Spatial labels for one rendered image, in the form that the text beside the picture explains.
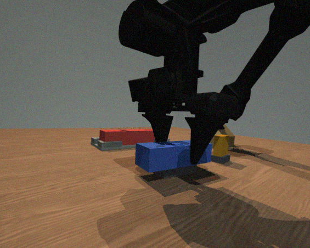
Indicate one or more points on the blue rectangular bar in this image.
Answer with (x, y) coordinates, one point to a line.
(158, 156)

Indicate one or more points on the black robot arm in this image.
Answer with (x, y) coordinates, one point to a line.
(174, 30)

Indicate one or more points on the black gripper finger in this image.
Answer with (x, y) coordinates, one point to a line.
(161, 125)
(202, 132)

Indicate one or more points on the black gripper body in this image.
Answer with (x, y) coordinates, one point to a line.
(203, 105)

